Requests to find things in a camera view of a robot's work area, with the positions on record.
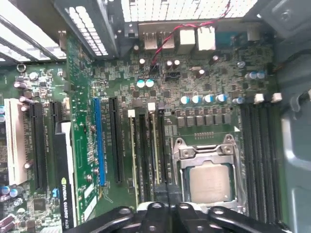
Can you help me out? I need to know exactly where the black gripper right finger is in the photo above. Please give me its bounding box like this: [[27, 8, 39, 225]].
[[169, 184, 290, 233]]

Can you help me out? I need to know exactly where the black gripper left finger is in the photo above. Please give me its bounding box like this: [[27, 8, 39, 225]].
[[92, 183, 171, 233]]

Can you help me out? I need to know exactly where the green RAM stick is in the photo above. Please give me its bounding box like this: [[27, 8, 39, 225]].
[[128, 114, 140, 204], [150, 112, 163, 186]]

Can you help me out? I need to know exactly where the black RAM slot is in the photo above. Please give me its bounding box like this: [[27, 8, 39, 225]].
[[158, 103, 169, 185], [259, 101, 275, 220], [239, 101, 256, 218], [269, 101, 284, 221], [138, 100, 153, 204], [250, 101, 265, 219]]

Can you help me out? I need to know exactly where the silver CPU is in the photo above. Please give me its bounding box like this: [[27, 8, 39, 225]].
[[189, 166, 232, 202]]

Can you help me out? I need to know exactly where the metal socket cover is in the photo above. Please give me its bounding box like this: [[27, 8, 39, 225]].
[[178, 144, 240, 207]]

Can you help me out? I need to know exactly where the metal locking lever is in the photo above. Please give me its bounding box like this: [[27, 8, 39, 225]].
[[233, 145, 246, 208]]

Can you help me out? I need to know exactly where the CPU socket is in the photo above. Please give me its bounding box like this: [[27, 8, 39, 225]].
[[170, 137, 246, 212]]

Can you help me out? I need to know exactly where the long black expansion slot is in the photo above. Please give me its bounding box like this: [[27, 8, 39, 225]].
[[108, 96, 124, 184], [28, 101, 49, 192]]

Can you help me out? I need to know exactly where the blue expansion slot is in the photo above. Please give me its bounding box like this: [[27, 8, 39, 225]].
[[93, 97, 108, 187]]

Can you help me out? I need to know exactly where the black Nvidia graphics card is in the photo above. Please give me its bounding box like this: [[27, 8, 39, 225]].
[[53, 30, 99, 230]]

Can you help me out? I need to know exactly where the black open PC case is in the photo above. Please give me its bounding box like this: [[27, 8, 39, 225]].
[[0, 0, 311, 233]]

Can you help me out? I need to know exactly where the green motherboard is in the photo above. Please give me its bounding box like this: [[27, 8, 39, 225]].
[[0, 21, 282, 233]]

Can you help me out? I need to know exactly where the short black expansion slot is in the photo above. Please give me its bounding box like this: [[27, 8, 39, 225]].
[[49, 101, 63, 124]]

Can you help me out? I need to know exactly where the white expansion slot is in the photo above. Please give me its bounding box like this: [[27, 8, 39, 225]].
[[4, 98, 28, 186]]

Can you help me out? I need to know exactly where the red black twisted wire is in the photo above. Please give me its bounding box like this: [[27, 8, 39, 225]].
[[150, 0, 233, 67]]

